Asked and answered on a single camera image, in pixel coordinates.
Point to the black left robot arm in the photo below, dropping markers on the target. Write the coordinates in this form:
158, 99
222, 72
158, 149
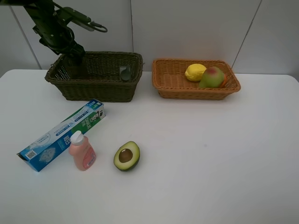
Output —
51, 25

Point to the orange fruit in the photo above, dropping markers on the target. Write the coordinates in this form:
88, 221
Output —
224, 81

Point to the yellow lemon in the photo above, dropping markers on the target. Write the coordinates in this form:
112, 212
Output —
194, 72

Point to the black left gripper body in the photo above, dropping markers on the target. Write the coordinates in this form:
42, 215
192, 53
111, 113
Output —
60, 42

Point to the black pump bottle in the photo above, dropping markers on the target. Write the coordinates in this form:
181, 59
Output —
125, 74

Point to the halved avocado with pit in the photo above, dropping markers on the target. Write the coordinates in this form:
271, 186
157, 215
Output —
127, 156

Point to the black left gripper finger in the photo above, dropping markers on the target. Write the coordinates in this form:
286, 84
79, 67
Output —
76, 53

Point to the orange wicker basket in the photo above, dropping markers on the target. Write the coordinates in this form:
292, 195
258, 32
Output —
168, 77

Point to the pink translucent plastic cup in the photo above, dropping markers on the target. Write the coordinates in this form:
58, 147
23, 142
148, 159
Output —
77, 72

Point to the green red pear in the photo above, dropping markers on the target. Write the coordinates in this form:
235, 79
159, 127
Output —
212, 77

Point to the dark brown wicker basket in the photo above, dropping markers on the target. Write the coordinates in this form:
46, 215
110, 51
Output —
103, 82

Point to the blue toothpaste box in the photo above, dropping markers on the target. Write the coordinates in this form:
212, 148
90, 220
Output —
49, 146

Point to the pink bottle white cap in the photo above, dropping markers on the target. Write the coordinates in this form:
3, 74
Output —
82, 152

